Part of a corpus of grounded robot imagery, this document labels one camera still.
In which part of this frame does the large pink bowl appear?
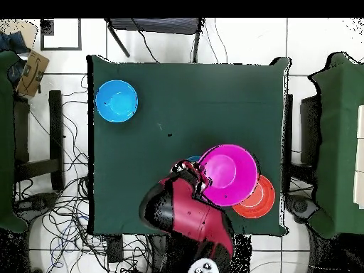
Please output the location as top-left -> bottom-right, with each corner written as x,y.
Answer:
198,144 -> 259,208

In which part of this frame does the dark green table cloth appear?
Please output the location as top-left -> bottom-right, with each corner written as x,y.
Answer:
86,54 -> 291,237

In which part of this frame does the large light blue bowl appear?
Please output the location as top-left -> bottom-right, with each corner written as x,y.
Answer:
95,80 -> 139,124

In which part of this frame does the large orange bowl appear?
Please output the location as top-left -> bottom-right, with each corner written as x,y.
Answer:
232,174 -> 277,220

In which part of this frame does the black power strip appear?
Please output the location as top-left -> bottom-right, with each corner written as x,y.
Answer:
107,235 -> 124,264

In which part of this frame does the black metal stand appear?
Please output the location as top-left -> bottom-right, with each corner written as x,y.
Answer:
104,18 -> 203,64

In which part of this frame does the black box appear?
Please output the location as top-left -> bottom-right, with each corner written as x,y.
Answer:
299,95 -> 322,166

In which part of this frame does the green cloth covered table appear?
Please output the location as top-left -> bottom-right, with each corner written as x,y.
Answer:
0,50 -> 29,235
307,51 -> 364,239

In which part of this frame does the brown cardboard box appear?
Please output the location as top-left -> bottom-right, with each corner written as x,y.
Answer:
16,50 -> 50,98

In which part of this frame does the blue fabric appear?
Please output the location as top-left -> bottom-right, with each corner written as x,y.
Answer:
0,30 -> 31,55

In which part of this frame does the black cable tangle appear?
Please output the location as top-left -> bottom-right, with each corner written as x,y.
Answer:
14,73 -> 154,273

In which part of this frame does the black bench frame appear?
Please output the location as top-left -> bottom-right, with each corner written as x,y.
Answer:
14,90 -> 65,192

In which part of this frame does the black square frame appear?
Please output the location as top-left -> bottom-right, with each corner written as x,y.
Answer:
40,18 -> 82,51

